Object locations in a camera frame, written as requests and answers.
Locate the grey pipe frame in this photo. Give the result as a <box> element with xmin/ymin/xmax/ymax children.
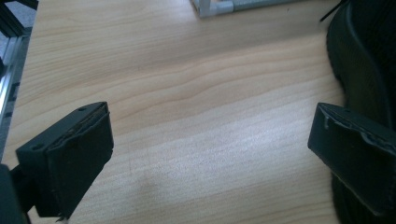
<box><xmin>190</xmin><ymin>0</ymin><xmax>300</xmax><ymax>19</ymax></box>

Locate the black bag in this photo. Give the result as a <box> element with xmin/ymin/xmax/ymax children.
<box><xmin>319</xmin><ymin>0</ymin><xmax>396</xmax><ymax>224</ymax></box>

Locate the aluminium table edge rail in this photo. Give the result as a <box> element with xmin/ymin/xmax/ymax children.
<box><xmin>0</xmin><ymin>27</ymin><xmax>33</xmax><ymax>162</ymax></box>

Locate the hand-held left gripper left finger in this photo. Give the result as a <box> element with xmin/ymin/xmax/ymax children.
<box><xmin>15</xmin><ymin>101</ymin><xmax>115</xmax><ymax>219</ymax></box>

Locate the black metal stand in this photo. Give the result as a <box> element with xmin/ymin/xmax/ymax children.
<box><xmin>0</xmin><ymin>0</ymin><xmax>40</xmax><ymax>39</ymax></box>

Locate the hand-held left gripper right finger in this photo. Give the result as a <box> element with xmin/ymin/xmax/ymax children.
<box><xmin>307</xmin><ymin>102</ymin><xmax>396</xmax><ymax>217</ymax></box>

